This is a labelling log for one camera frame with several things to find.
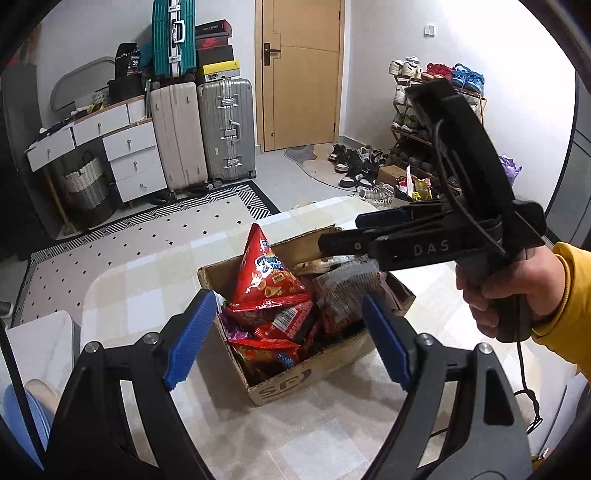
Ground black bag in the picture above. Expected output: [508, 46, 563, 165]
[107, 74, 144, 104]

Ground white drawer desk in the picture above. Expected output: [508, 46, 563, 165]
[27, 99, 168, 232]

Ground person's right forearm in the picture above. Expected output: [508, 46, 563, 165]
[531, 241, 591, 384]

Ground brown cardboard box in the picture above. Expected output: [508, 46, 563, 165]
[198, 225, 416, 408]

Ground black white patterned rug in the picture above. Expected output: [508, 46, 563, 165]
[11, 180, 282, 328]

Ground teal suitcase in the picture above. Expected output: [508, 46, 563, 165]
[151, 0, 198, 78]

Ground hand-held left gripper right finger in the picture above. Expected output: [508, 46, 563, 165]
[358, 293, 532, 480]

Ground blue bowls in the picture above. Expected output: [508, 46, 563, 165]
[0, 385, 51, 467]

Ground beige plate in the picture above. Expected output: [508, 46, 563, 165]
[23, 378, 61, 411]

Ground silver suitcase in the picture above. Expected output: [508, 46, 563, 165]
[198, 78, 257, 183]

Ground beige suitcase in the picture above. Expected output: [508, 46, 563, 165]
[150, 82, 209, 192]

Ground red packet black label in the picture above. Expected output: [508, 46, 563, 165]
[256, 302, 317, 342]

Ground wooden door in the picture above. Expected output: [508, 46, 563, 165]
[255, 0, 345, 153]

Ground shoe rack with shoes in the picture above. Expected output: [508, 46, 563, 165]
[388, 55, 485, 185]

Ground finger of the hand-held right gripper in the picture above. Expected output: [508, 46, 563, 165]
[355, 203, 444, 232]
[318, 226, 384, 260]

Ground yellow black shoebox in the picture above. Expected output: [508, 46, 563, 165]
[196, 60, 242, 84]

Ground red foil packet blue logo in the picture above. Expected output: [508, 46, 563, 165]
[228, 337, 301, 370]

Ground red chips bag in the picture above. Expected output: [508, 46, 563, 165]
[231, 223, 312, 310]

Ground woven laundry basket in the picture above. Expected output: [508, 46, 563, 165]
[60, 151, 115, 227]

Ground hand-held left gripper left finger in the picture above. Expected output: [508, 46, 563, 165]
[44, 288, 219, 480]

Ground wooden shoe rack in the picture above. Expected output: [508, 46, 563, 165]
[390, 76, 488, 185]

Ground round beige door rug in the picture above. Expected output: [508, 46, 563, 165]
[284, 144, 365, 192]

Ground small cardboard box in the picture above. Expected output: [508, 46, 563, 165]
[376, 164, 409, 188]

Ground grey rounded board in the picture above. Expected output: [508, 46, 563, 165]
[50, 56, 116, 112]

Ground black gift box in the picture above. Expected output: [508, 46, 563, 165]
[115, 42, 141, 77]

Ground purple grape candy packet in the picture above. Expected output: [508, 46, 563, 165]
[218, 302, 252, 344]

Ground cluster of sneakers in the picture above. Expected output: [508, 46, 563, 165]
[328, 143, 395, 208]

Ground black shoebox red label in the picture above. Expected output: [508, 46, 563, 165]
[195, 19, 232, 37]

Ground purple plastic bag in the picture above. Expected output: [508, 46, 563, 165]
[499, 154, 523, 188]

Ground person's right hand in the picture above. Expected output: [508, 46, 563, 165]
[455, 247, 571, 340]

